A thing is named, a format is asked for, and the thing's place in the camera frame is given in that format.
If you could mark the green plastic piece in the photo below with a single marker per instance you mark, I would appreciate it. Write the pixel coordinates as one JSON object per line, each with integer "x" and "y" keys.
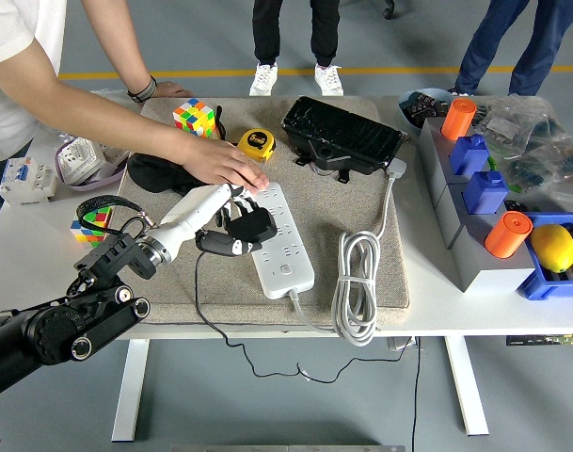
{"x": 492, "y": 163}
{"x": 514, "y": 188}

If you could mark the clear bag of parts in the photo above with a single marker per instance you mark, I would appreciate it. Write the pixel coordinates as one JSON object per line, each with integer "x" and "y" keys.
{"x": 502, "y": 124}
{"x": 549, "y": 174}

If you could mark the black electronic device case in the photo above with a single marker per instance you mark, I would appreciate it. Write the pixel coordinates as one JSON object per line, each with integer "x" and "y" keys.
{"x": 338, "y": 127}

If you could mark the black chair caster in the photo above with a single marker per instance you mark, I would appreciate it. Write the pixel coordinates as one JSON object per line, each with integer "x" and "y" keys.
{"x": 388, "y": 9}

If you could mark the black cloth pouch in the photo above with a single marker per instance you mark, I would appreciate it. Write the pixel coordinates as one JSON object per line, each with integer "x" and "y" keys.
{"x": 149, "y": 174}

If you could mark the light blue bowl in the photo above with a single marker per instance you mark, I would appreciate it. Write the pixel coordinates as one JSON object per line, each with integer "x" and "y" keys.
{"x": 408, "y": 123}

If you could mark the white circuit breaker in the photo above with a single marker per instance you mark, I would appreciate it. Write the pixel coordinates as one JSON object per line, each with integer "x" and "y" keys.
{"x": 27, "y": 181}

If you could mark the black wristband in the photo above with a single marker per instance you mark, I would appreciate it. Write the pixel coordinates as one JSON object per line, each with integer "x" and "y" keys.
{"x": 142, "y": 90}

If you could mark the small Rubik's cube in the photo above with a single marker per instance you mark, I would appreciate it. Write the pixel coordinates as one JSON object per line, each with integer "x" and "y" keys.
{"x": 90, "y": 231}

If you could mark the person's right hand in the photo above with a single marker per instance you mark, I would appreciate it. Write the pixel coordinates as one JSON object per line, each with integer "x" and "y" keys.
{"x": 225, "y": 165}

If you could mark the yellow lemon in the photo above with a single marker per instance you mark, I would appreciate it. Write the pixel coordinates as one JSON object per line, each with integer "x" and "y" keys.
{"x": 553, "y": 247}

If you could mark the white table leg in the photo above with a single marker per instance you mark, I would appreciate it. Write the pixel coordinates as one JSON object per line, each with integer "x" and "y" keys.
{"x": 467, "y": 386}
{"x": 131, "y": 391}

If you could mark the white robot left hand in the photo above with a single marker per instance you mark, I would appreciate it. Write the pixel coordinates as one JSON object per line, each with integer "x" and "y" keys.
{"x": 187, "y": 212}

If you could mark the dark circuit boards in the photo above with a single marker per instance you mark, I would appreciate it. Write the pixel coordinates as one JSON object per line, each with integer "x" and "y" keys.
{"x": 424, "y": 104}

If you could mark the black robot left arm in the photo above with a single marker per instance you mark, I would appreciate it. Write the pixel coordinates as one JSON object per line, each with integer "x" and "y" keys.
{"x": 41, "y": 329}

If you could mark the purple tray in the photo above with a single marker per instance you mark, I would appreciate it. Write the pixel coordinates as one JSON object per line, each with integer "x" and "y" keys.
{"x": 86, "y": 186}

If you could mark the person's left forearm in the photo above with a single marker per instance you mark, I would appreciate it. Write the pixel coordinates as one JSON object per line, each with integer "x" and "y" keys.
{"x": 116, "y": 42}

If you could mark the large Rubik's cube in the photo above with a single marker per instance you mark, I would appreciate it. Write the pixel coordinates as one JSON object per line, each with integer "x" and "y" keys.
{"x": 192, "y": 120}

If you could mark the black table control panel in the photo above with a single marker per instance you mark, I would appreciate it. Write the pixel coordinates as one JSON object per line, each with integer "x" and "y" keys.
{"x": 542, "y": 340}

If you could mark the white power strip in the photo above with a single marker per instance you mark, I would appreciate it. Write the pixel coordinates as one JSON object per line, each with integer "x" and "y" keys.
{"x": 286, "y": 278}

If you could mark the grey block stand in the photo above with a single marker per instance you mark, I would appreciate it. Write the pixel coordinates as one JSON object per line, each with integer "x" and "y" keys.
{"x": 483, "y": 278}

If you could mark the black power adapter plug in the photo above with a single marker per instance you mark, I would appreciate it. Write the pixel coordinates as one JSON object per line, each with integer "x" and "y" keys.
{"x": 250, "y": 225}

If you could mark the grey-brown mat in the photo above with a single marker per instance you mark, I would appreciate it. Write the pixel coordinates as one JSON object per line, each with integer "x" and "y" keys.
{"x": 314, "y": 226}

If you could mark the person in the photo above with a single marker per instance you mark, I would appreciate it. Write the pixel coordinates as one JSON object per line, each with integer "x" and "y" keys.
{"x": 267, "y": 28}
{"x": 8, "y": 23}
{"x": 490, "y": 37}

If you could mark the blue plastic bin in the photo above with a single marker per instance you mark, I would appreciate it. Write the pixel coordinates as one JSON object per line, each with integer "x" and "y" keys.
{"x": 535, "y": 282}

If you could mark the blue block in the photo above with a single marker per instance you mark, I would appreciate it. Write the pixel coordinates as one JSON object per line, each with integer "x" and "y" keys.
{"x": 486, "y": 193}
{"x": 469, "y": 155}

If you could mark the person's right forearm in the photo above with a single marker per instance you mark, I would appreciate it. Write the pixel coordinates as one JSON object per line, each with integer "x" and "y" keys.
{"x": 135, "y": 132}

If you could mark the person's left hand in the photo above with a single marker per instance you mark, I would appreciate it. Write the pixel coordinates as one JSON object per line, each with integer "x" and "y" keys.
{"x": 166, "y": 89}

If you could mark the orange cylinder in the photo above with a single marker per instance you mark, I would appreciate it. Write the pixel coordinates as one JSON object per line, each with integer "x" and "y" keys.
{"x": 507, "y": 235}
{"x": 457, "y": 120}

